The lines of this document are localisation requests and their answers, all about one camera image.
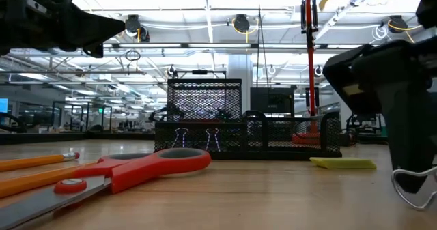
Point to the orange pencil with eraser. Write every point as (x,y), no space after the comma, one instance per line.
(34,161)
(34,180)

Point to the black binder clip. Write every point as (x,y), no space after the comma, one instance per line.
(180,136)
(394,184)
(212,136)

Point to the red desk lamp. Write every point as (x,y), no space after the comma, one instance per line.
(310,69)

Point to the black mesh desk organizer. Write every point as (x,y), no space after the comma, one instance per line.
(205,100)

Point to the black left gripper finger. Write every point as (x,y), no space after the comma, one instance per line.
(94,50)
(99,27)

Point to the black background equipment stand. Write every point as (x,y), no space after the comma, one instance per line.
(365,124)

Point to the blue lit monitor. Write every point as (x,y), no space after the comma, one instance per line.
(3,105)

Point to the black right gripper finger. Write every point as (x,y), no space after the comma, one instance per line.
(409,127)

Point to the yellow sticky note pad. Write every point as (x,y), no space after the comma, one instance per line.
(341,163)

